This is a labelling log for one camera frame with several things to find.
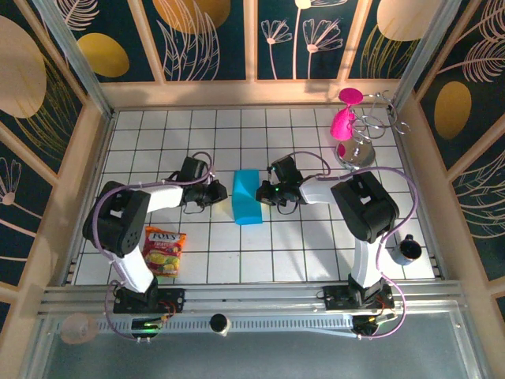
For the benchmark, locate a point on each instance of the clear suction cup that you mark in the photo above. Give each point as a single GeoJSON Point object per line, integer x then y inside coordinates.
{"type": "Point", "coordinates": [79, 328]}

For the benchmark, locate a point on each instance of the dark ceramic cup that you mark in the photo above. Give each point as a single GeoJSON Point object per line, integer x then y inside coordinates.
{"type": "Point", "coordinates": [408, 249]}

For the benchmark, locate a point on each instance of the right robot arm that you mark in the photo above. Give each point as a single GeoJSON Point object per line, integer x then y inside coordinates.
{"type": "Point", "coordinates": [367, 209]}

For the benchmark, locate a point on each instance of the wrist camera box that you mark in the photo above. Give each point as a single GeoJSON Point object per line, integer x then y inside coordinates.
{"type": "Point", "coordinates": [287, 169]}
{"type": "Point", "coordinates": [194, 169]}

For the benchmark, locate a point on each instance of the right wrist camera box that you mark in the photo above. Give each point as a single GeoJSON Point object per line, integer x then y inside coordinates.
{"type": "Point", "coordinates": [287, 169]}

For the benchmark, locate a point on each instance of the aluminium frame post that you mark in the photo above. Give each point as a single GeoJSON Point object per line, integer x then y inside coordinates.
{"type": "Point", "coordinates": [75, 59]}
{"type": "Point", "coordinates": [424, 59]}

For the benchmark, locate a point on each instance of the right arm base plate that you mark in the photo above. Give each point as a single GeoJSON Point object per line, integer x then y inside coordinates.
{"type": "Point", "coordinates": [335, 298]}

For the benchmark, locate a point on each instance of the blue square paper sheet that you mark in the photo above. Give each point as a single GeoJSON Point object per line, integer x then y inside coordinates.
{"type": "Point", "coordinates": [246, 201]}

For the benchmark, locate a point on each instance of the black round knob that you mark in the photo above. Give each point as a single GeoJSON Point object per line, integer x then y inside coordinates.
{"type": "Point", "coordinates": [219, 323]}

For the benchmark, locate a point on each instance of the red candy bag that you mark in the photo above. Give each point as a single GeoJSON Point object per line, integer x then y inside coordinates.
{"type": "Point", "coordinates": [163, 252]}

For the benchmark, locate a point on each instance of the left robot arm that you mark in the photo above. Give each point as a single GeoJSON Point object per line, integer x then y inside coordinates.
{"type": "Point", "coordinates": [118, 221]}

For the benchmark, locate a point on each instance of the pink wine glass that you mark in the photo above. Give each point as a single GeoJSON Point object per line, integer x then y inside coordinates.
{"type": "Point", "coordinates": [341, 124]}

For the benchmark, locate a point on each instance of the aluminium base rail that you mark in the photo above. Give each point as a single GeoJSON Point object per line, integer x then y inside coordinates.
{"type": "Point", "coordinates": [256, 290]}

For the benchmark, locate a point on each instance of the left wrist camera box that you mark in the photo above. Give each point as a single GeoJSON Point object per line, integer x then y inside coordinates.
{"type": "Point", "coordinates": [194, 169]}

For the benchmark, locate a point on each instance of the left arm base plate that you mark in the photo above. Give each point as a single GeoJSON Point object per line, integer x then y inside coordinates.
{"type": "Point", "coordinates": [173, 300]}

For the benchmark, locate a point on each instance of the grey metal sheet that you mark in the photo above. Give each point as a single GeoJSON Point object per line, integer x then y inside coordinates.
{"type": "Point", "coordinates": [252, 355]}

